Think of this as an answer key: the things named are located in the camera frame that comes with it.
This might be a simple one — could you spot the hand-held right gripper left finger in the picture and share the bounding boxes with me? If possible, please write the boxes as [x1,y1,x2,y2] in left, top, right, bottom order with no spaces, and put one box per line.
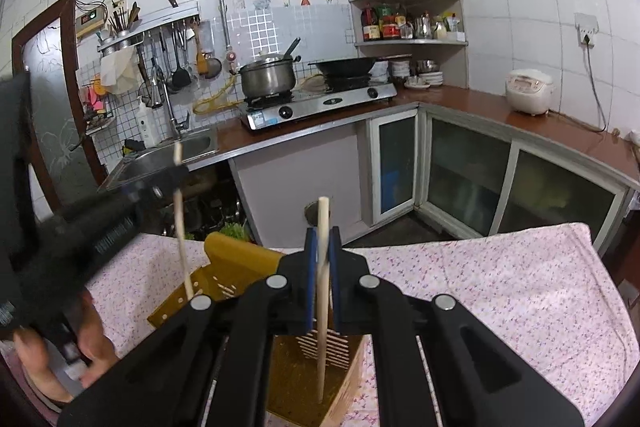
[57,227,321,427]

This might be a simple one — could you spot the hanging wooden brush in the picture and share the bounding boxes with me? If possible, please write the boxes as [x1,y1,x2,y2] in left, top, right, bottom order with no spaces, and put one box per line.
[195,24,208,75]

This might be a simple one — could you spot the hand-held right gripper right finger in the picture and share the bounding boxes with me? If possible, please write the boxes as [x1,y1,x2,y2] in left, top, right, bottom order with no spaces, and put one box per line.
[327,226,586,427]

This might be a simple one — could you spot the glass door kitchen cabinets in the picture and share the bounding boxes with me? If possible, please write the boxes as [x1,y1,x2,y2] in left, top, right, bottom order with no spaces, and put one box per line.
[367,104,636,258]

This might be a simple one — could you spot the grey corner shelf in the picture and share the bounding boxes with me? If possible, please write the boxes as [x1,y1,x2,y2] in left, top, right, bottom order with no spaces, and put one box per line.
[348,0,470,88]

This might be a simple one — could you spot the steel gas stove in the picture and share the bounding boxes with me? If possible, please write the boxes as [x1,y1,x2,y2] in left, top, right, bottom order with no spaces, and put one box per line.
[239,82,398,130]

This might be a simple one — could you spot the white soap bottle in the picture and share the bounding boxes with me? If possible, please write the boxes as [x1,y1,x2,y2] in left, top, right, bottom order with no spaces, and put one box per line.
[136,99,161,148]

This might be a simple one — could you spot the wire basket with sponges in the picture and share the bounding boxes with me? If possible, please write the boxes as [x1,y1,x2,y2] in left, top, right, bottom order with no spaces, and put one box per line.
[77,74,118,138]

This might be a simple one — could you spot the white wall outlet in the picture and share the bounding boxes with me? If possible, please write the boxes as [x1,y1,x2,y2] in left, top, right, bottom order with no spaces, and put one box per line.
[574,13,599,48]

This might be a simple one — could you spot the green leafy vegetable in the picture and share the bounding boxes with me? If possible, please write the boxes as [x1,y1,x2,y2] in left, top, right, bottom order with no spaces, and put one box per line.
[217,222,251,243]

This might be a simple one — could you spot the yellow gas hose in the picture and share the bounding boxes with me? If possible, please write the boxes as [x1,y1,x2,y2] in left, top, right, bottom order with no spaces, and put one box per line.
[192,74,241,116]

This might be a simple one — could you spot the white food container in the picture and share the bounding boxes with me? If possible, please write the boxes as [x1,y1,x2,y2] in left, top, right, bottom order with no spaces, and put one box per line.
[505,69,556,116]

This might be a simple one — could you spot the stainless steel pot with lid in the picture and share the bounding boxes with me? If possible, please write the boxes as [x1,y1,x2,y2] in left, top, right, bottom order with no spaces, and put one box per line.
[237,54,301,98]

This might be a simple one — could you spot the dark sauce bottle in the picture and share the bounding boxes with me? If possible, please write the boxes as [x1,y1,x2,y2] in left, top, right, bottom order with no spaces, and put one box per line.
[362,4,381,42]

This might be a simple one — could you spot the black power cable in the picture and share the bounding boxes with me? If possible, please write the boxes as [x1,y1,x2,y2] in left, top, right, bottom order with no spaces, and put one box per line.
[584,37,621,135]

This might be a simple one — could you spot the metal wall rack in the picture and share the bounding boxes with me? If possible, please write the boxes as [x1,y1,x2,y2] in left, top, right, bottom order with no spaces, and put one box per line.
[97,4,201,52]

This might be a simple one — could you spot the metal cutlery cup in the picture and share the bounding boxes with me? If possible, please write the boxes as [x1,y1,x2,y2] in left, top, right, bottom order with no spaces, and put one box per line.
[107,0,143,36]

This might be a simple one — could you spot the wooden chopstick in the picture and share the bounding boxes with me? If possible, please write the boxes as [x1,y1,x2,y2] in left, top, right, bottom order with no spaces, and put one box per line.
[172,141,197,303]
[316,196,332,404]

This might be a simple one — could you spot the stainless steel sink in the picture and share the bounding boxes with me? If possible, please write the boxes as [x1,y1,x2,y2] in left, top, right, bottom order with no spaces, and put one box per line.
[97,129,221,192]

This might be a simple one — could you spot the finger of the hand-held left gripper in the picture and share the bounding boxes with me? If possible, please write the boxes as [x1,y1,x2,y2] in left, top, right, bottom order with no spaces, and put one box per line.
[125,163,191,208]

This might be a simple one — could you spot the black wok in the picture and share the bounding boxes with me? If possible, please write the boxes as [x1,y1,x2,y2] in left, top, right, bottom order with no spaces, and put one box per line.
[307,56,377,78]

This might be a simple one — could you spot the chrome faucet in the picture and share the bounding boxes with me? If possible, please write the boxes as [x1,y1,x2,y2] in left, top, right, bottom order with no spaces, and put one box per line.
[157,77,191,140]

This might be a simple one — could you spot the red label jar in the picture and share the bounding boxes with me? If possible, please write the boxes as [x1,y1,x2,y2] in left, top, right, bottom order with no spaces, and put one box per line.
[380,4,401,40]

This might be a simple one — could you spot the pink floral tablecloth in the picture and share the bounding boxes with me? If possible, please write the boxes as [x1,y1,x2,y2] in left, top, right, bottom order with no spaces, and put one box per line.
[85,221,628,427]

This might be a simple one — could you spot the brown frosted glass door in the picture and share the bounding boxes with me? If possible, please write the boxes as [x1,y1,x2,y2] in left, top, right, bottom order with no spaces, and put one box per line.
[12,0,108,218]

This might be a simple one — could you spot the hanging beige cloth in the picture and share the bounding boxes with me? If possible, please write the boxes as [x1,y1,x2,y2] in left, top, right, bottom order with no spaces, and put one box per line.
[100,47,141,95]

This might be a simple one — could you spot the person's left hand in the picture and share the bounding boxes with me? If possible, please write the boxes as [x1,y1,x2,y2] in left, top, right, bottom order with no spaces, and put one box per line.
[12,289,122,405]

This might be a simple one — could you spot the yellow plastic utensil holder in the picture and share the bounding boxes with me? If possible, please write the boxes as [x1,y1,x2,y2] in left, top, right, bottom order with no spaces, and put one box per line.
[147,232,366,427]

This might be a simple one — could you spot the brown kitchen counter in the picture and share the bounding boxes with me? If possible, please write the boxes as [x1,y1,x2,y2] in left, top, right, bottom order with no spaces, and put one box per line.
[187,84,640,188]

